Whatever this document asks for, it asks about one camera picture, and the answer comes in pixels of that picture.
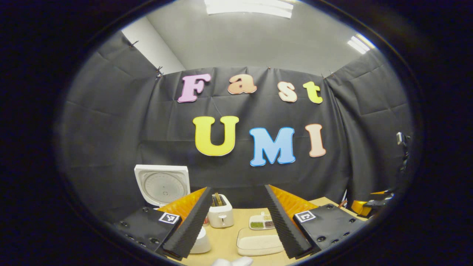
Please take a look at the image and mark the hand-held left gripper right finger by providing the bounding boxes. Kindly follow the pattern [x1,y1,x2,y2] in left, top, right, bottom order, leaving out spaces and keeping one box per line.
[264,184,366,259]

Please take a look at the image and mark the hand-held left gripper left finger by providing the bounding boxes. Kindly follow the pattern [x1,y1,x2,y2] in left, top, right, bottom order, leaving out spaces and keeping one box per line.
[113,187,214,259]

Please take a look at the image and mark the white rice cooker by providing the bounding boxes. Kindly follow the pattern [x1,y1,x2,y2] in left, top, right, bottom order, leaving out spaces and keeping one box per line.
[134,164,212,255]

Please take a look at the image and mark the white divided dish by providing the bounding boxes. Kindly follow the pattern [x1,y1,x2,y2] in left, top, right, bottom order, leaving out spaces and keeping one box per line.
[249,211,276,230]

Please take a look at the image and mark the white toaster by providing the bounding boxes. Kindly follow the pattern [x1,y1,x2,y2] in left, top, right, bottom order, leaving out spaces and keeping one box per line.
[208,193,234,228]

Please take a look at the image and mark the clear plastic tray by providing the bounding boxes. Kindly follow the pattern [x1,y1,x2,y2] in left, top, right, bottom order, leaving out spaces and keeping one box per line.
[236,227,285,256]

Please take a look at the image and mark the small ceiling light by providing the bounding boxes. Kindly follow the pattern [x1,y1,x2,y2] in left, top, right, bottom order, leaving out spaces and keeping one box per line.
[347,35,375,55]

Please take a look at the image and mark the black backdrop cloth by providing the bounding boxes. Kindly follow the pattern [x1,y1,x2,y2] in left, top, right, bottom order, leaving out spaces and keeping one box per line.
[55,31,414,226]

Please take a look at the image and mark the large ceiling light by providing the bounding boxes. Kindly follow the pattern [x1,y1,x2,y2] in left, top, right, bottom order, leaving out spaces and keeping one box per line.
[204,0,294,19]

